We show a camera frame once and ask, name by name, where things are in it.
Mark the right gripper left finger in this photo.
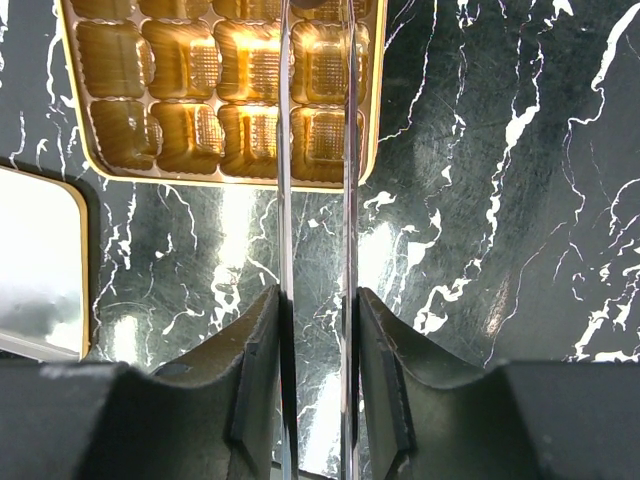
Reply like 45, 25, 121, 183
1, 286, 279, 479

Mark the gold chocolate tin box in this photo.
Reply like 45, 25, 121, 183
58, 1, 387, 192

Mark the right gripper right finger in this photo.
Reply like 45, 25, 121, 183
358, 288, 639, 479

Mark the silver tin lid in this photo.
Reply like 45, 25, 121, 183
1, 168, 90, 362

